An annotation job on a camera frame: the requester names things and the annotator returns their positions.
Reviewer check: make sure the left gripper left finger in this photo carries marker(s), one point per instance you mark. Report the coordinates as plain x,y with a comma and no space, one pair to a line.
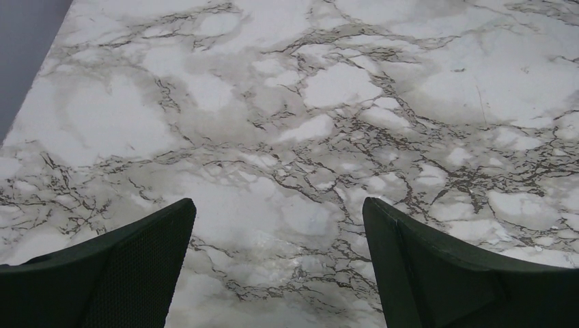
124,278

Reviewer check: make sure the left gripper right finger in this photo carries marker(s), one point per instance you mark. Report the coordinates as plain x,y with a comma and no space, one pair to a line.
427,278

